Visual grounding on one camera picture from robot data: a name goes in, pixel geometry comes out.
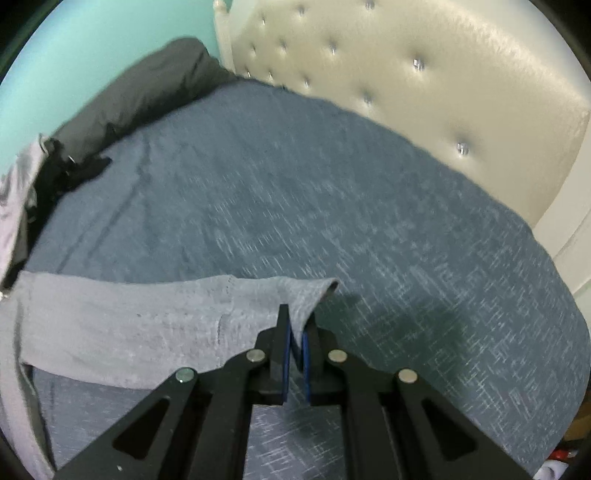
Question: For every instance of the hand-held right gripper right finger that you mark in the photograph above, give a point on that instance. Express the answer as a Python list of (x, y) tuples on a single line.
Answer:
[(307, 364)]

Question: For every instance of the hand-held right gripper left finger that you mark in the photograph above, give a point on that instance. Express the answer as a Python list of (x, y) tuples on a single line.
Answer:
[(285, 364)]

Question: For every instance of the grey knit sweater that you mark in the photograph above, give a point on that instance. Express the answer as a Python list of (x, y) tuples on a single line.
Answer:
[(138, 323)]

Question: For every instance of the black garment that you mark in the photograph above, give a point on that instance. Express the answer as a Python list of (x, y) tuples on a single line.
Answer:
[(78, 170)]

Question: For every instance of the cream tufted headboard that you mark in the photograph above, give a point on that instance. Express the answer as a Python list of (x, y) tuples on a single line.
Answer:
[(438, 92)]

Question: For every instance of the dark grey rolled duvet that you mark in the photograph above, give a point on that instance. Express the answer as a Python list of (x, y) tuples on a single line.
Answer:
[(147, 87)]

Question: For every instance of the lilac garment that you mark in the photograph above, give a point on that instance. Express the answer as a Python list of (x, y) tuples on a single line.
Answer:
[(16, 198)]

